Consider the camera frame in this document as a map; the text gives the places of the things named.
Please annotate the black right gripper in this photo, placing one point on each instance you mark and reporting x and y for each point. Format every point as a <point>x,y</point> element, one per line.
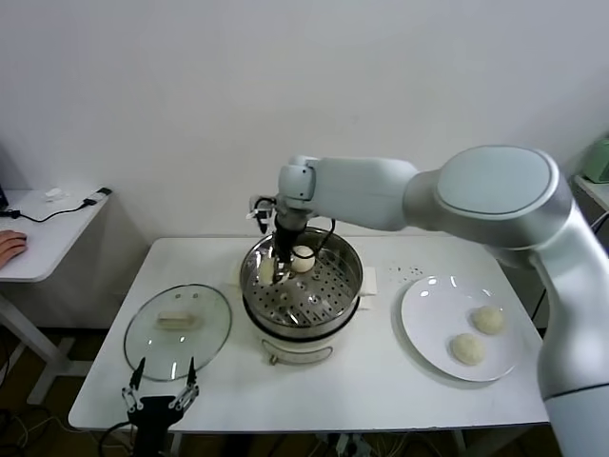
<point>285,235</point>

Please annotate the white power strip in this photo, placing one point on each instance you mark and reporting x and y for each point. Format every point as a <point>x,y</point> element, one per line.
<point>354,445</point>

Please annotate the white steamed baozi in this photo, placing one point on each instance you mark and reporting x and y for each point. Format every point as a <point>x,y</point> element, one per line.
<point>467,350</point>
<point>487,319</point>
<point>304,261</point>
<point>265,271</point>

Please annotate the perforated steel steamer basket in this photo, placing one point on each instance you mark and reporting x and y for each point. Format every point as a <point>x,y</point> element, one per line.
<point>251,288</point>

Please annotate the small crumpled white object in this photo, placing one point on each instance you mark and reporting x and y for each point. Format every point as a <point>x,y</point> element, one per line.
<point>54,195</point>

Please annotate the dark laptop edge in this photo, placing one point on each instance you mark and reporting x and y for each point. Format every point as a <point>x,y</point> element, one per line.
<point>3,197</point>

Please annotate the cream electric cooking pot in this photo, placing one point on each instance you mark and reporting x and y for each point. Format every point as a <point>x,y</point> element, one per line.
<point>295,352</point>

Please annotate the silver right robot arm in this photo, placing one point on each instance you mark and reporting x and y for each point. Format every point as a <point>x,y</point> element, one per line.
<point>361,190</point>

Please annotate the person's bare hand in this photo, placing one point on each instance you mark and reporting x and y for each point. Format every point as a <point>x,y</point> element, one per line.
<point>10,247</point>

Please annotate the small dark adapter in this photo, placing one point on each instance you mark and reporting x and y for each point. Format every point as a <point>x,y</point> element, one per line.
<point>104,192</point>

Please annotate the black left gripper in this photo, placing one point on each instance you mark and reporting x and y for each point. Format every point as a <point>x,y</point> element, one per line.
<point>154,419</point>

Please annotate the pale green appliance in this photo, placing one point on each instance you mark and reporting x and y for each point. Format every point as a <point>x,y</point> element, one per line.
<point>597,162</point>

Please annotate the white round plate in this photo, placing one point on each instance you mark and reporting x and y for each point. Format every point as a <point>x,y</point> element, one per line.
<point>423,333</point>

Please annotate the white side desk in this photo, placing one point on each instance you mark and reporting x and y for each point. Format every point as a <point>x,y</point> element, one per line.
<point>52,238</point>

